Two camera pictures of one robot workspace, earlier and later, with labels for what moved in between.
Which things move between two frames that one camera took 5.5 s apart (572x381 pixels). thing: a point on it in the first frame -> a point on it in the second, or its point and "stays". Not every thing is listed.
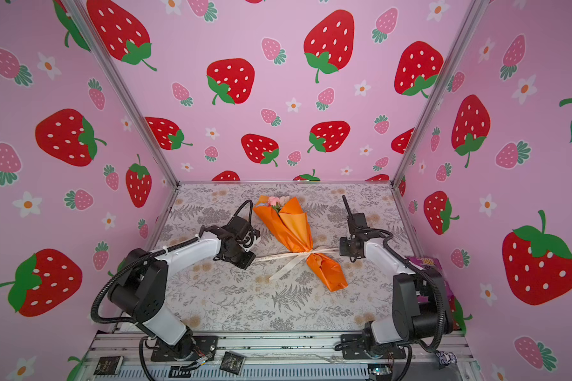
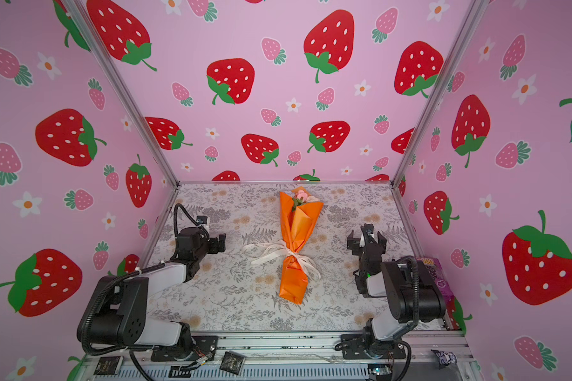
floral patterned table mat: [215, 293] stays
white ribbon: [301, 255] -> [257, 248]
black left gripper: [249, 260] -> [214, 248]
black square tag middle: [232, 363] stays
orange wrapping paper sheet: [289, 219] -> [296, 221]
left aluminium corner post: [128, 93] stays
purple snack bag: [434, 263] stays
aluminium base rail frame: [280, 355] stays
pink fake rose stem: [274, 202] -> [299, 198]
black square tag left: [109, 365] stays
